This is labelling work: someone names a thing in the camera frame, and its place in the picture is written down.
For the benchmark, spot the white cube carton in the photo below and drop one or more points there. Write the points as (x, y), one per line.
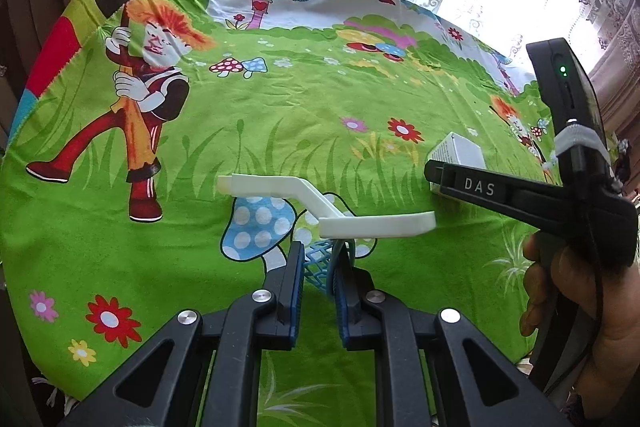
(465, 152)

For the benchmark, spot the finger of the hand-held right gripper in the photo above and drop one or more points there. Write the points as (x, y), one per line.
(440, 177)

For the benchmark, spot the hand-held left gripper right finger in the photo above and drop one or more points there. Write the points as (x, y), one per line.
(345, 302)

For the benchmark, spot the green cartoon printed cloth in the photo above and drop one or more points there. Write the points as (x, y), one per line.
(300, 117)

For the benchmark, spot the person's right hand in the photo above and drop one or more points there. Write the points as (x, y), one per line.
(620, 332)

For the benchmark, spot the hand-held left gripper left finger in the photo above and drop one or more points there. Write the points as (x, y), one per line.
(292, 292)

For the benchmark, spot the blue plastic mesh piece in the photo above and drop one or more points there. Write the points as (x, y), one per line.
(317, 264)

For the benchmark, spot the white zigzag plastic piece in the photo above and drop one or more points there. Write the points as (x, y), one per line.
(310, 199)

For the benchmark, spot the mauve patterned curtain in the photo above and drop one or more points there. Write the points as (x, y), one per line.
(620, 97)

